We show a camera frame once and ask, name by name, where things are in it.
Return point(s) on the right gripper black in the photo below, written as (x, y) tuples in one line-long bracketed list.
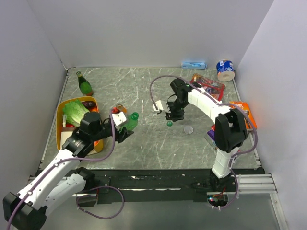
[(174, 116)]

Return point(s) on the clear plastic lid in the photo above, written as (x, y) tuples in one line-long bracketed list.
[(188, 129)]

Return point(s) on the orange razor package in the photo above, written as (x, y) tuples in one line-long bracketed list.
[(245, 107)]

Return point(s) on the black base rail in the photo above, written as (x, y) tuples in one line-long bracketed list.
[(157, 185)]

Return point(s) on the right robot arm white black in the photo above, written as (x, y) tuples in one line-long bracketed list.
[(230, 130)]

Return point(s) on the toilet paper roll blue wrap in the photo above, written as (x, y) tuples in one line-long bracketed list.
[(225, 70)]

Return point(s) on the purple chocolate bar box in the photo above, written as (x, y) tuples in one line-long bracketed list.
[(209, 136)]

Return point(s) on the yellow plastic basket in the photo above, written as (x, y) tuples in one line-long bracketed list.
[(98, 145)]

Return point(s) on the red snack bag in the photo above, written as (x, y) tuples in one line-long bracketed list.
[(215, 89)]

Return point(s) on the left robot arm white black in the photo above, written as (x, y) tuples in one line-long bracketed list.
[(29, 209)]

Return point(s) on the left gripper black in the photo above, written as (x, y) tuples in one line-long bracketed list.
[(120, 136)]

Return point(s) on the green bottle cap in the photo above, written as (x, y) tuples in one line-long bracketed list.
[(169, 123)]

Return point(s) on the green lettuce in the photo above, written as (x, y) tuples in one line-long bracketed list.
[(74, 111)]

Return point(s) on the aluminium frame rail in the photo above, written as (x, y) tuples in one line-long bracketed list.
[(256, 184)]

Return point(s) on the dark green glass bottle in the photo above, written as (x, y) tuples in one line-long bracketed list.
[(84, 86)]

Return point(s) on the green plastic bottle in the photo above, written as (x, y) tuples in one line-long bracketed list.
[(131, 123)]

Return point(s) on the orange juice bottle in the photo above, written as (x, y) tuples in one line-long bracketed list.
[(121, 108)]

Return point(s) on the blue tissue pack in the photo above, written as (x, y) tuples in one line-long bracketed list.
[(194, 65)]

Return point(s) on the purple eggplant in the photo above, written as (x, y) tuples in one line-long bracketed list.
[(89, 104)]

